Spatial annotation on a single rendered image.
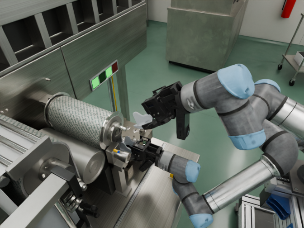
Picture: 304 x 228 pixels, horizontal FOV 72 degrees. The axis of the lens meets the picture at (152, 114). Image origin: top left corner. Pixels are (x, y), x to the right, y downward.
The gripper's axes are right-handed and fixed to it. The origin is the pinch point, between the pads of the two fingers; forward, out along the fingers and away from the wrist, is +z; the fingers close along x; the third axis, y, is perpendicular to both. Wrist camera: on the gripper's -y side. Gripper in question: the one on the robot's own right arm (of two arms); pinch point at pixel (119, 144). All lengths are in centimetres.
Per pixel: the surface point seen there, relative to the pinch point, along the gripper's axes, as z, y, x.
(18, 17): 31, 49, 3
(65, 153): -1.7, 24.4, 25.3
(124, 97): 47, -39, -71
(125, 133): 4.4, -6.0, -11.4
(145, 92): 80, -109, -171
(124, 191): -7.1, -17.8, 10.0
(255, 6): -21, -44, -444
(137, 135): -1.5, -6.0, -13.0
